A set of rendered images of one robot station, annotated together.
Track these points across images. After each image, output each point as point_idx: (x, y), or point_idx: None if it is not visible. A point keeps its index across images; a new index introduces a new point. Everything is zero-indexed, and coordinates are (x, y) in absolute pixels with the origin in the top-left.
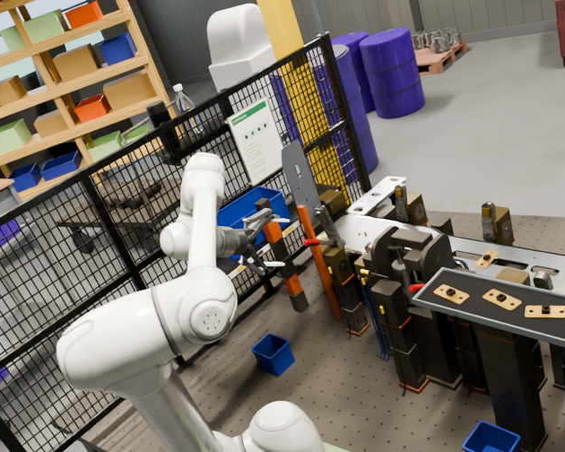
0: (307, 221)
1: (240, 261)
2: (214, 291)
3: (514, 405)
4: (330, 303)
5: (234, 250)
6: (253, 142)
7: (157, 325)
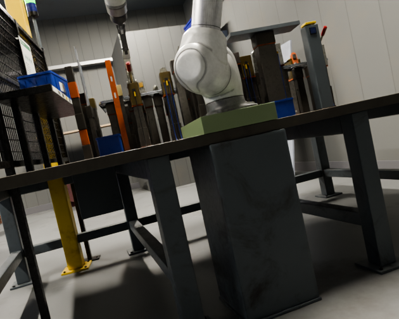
0: (112, 69)
1: (121, 29)
2: None
3: (278, 85)
4: (121, 137)
5: (126, 10)
6: (28, 64)
7: None
